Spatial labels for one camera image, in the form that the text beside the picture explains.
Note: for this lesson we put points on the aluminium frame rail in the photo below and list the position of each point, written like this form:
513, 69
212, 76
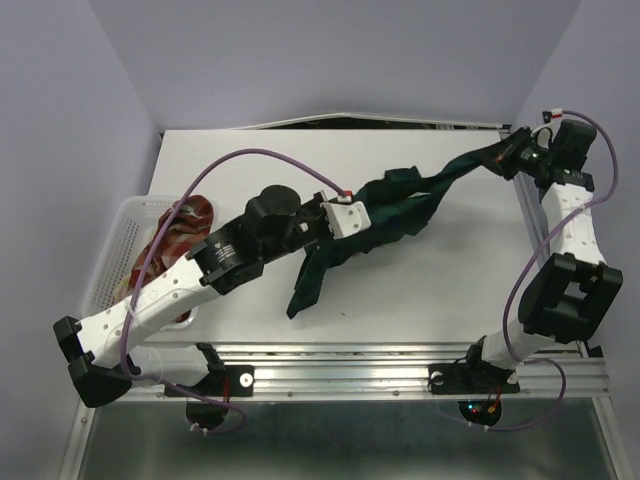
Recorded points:
387, 371

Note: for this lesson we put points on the green plaid skirt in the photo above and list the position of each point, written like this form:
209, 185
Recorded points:
399, 204

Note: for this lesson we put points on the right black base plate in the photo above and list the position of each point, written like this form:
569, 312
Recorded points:
461, 379

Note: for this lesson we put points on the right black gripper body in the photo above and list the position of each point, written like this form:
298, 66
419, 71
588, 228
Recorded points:
523, 154

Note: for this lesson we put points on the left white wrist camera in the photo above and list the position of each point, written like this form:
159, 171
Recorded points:
346, 220

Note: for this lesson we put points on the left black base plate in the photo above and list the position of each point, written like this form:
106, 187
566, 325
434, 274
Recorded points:
235, 382

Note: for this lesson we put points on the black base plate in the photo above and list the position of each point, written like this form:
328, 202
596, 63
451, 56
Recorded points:
461, 379
235, 382

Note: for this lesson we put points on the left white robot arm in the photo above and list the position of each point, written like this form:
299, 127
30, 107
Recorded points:
106, 354

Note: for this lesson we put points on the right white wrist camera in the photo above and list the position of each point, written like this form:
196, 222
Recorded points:
543, 134

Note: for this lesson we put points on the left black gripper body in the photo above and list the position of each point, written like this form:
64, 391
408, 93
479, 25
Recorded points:
311, 225

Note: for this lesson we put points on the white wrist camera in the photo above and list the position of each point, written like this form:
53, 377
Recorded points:
543, 134
346, 220

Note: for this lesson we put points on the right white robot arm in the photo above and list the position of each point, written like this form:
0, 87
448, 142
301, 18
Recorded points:
569, 296

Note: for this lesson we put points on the red plaid skirt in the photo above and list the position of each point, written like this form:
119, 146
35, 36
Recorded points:
191, 225

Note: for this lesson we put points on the white plastic basket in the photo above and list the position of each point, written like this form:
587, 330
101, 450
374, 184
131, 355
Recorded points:
130, 229

